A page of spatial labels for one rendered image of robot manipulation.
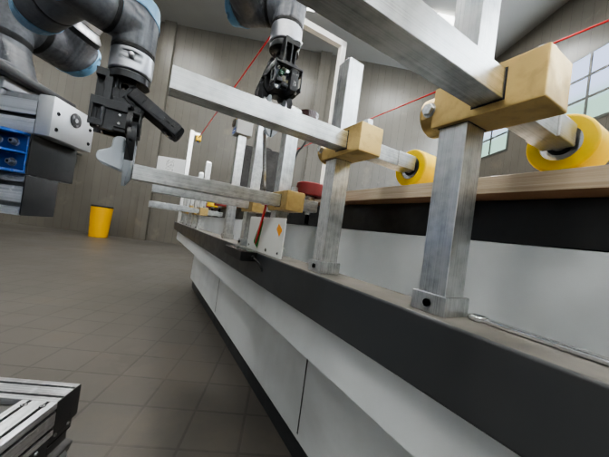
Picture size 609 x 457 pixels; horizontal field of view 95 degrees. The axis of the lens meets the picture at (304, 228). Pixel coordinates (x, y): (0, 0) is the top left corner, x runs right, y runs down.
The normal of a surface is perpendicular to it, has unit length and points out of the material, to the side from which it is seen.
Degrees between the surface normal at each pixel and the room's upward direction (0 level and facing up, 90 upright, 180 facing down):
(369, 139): 90
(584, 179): 90
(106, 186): 90
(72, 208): 90
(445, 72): 180
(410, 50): 180
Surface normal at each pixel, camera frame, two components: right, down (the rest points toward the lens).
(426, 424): -0.86, -0.13
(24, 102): 0.09, 0.00
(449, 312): 0.49, 0.05
